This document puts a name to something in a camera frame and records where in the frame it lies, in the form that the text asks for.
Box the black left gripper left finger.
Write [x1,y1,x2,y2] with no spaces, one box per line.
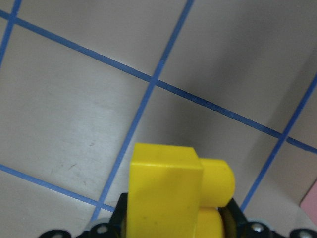
[109,193,128,238]

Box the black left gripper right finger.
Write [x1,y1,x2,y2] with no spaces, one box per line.
[218,198,248,238]

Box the yellow toy block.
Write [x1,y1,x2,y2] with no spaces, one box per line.
[126,143,235,238]

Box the pink plastic box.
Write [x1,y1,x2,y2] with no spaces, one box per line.
[300,180,317,226]

